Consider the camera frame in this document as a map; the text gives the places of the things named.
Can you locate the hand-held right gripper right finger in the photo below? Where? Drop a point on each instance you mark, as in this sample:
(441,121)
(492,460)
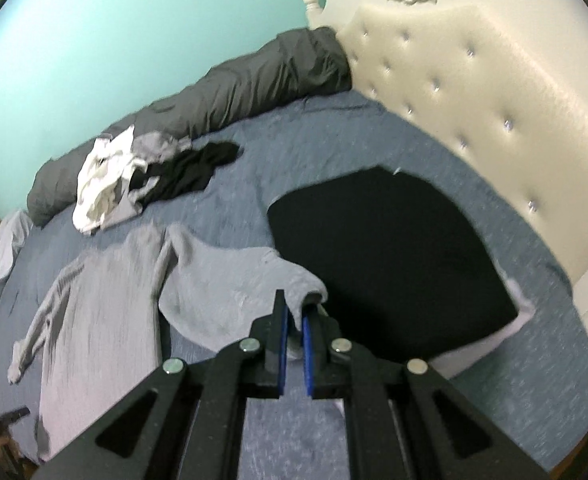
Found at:
(308,355)

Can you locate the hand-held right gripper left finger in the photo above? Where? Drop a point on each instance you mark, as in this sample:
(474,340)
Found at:
(283,355)

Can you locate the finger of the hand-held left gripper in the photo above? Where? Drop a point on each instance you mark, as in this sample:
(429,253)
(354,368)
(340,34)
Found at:
(16,413)

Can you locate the black garment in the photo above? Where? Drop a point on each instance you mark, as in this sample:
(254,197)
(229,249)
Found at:
(189,170)
(399,260)

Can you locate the grey sweater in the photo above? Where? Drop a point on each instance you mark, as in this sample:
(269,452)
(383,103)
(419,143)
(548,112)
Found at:
(99,310)

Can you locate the bed with blue sheet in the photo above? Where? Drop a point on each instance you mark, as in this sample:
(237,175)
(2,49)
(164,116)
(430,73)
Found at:
(324,140)

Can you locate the folded light grey garment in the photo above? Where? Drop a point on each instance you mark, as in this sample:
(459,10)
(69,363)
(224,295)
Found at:
(522,310)

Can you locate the white garment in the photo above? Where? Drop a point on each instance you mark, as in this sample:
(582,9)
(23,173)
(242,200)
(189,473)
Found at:
(99,185)

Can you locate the dark grey rolled duvet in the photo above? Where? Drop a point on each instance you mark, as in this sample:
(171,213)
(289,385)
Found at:
(254,90)

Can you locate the cream tufted headboard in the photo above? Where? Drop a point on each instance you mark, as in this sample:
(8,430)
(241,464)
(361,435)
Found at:
(499,110)

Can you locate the cream bedpost finial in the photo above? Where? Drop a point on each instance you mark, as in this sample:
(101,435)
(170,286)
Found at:
(310,0)

